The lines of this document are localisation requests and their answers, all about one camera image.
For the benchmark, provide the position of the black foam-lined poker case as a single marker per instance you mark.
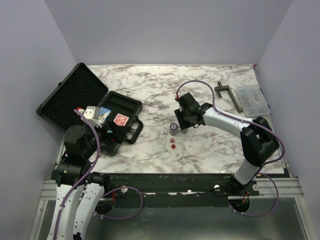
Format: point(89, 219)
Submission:
point(82, 88)

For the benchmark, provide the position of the blue playing card deck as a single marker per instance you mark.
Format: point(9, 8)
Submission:
point(103, 114)

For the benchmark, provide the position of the clear plastic parts box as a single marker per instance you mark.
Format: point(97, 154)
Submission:
point(252, 101)

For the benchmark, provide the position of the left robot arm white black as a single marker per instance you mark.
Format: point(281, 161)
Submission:
point(78, 189)

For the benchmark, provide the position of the clear round dealer button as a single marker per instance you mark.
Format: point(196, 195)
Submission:
point(158, 147)

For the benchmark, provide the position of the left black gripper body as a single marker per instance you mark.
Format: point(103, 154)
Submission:
point(107, 137)

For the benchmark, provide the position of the purple grey poker chip stack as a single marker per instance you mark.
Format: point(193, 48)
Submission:
point(173, 129)

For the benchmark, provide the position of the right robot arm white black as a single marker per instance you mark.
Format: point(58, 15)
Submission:
point(257, 139)

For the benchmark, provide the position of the red playing card deck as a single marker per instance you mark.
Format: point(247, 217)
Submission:
point(121, 120)

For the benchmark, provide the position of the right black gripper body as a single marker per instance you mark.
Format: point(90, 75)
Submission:
point(184, 119)

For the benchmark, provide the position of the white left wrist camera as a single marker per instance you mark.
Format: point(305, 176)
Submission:
point(91, 114)

